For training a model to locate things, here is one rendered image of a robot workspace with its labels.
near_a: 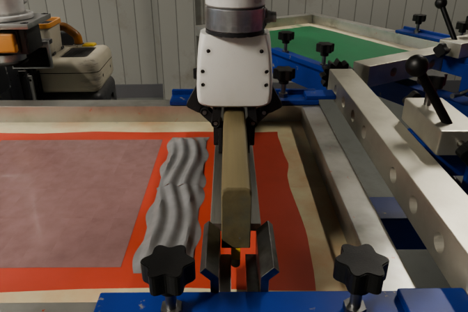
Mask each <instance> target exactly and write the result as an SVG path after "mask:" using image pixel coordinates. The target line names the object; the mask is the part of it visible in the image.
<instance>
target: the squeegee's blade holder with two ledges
mask: <svg viewBox="0 0 468 312"><path fill-rule="evenodd" d="M244 109H245V118H247V117H248V112H247V107H245V108H244ZM221 117H222V120H223V121H224V108H223V107H222V108H221ZM249 166H250V175H251V190H252V197H251V231H256V230H257V228H259V227H260V225H261V222H260V209H259V202H258V190H257V183H256V170H255V164H254V151H253V146H250V147H249ZM221 171H222V153H219V145H215V147H214V169H213V181H212V202H211V213H210V222H211V223H212V224H214V225H215V226H216V227H217V228H218V229H220V230H221Z"/></svg>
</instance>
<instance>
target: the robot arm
mask: <svg viewBox="0 0 468 312"><path fill-rule="evenodd" d="M26 2H27V0H0V23H5V22H17V21H22V20H27V19H30V18H32V17H33V16H34V14H33V11H32V10H25V7H24V4H25V3H26ZM270 22H276V11H270V10H267V8H266V7H265V0H205V27H206V28H204V29H201V32H200V36H199V42H198V57H197V81H196V86H195V87H194V90H193V91H192V94H191V95H190V96H189V99H188V101H187V107H188V108H190V109H192V110H194V111H196V112H199V113H200V114H201V115H202V116H203V117H204V118H206V119H207V120H208V121H209V122H210V123H211V125H212V126H213V128H214V145H219V153H222V147H223V123H224V122H223V120H222V117H221V108H222V107H247V112H248V117H247V118H246V126H247V142H248V151H249V147H250V146H254V137H255V127H256V126H257V124H258V123H259V122H260V121H261V120H262V119H264V117H266V115H268V114H269V113H272V112H273V111H276V110H277V109H280V108H281V107H282V103H281V100H280V98H279V96H278V94H277V92H276V91H275V89H274V87H273V85H272V50H271V39H270V31H269V30H268V29H265V27H266V25H267V23H270ZM211 107H213V108H211ZM256 107H257V108H256Z"/></svg>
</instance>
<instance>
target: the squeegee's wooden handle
mask: <svg viewBox="0 0 468 312"><path fill-rule="evenodd" d="M251 197H252V190H251V175H250V166H249V151H248V142H247V126H246V118H245V109H244V107H224V123H223V147H222V171H221V247H222V248H249V247H250V239H251Z"/></svg>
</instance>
